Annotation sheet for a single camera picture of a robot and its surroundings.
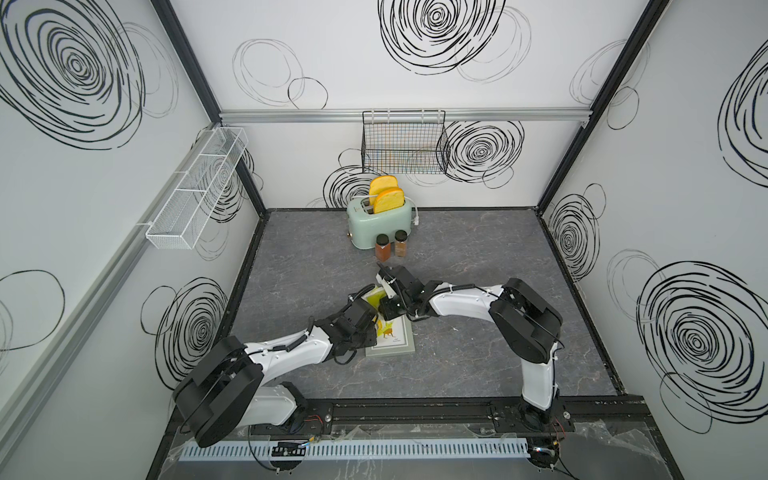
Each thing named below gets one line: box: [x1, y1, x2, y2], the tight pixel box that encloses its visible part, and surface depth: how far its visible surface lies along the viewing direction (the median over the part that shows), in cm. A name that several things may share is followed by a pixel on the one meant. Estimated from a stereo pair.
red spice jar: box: [375, 233, 391, 262], surface depth 101 cm
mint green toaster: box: [346, 198, 413, 250], surface depth 102 cm
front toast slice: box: [373, 188, 405, 214], surface depth 98 cm
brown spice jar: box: [394, 229, 408, 257], surface depth 103 cm
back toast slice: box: [369, 175, 399, 203], surface depth 101 cm
